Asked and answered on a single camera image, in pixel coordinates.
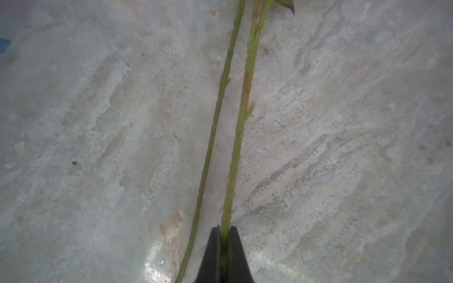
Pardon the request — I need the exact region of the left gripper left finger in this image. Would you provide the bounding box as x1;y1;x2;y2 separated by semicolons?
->
195;226;221;283

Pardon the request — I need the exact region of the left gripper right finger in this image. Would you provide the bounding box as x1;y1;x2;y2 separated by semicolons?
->
228;226;254;283

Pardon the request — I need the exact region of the pink rose flower stem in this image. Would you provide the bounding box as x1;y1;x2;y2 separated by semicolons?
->
220;0;295;283

